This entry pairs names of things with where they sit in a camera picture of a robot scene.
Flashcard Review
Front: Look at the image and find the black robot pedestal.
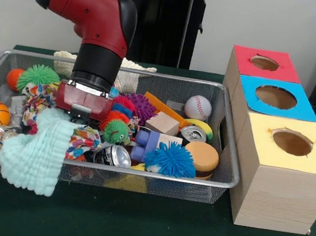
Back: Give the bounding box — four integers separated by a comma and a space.
91, 0, 222, 73

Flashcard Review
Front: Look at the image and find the white toy baseball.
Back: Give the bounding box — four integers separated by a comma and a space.
183, 94, 214, 122

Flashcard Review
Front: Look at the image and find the blue spiky ball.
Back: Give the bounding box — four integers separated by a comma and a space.
142, 138, 201, 181

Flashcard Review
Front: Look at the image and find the toy hamburger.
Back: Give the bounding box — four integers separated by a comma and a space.
181, 140, 221, 181

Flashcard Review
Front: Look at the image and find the cream knitted cloth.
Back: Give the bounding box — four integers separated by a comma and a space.
50, 48, 159, 95

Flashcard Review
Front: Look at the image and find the mint green cloth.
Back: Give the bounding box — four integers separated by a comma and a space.
0, 102, 80, 200

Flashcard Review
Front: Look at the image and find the clear mesh bin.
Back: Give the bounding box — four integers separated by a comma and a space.
0, 47, 252, 207

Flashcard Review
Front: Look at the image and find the dark green table cloth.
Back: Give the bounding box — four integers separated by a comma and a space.
0, 42, 316, 236

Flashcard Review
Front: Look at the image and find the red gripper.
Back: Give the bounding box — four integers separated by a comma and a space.
51, 79, 117, 130

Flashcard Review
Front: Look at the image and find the wooden cube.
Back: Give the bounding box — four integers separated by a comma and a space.
144, 110, 182, 137

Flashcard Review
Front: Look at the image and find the wooden box with three holes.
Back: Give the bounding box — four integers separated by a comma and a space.
204, 43, 316, 236

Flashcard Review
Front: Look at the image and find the green spiky ball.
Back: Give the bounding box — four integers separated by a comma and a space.
16, 61, 62, 96

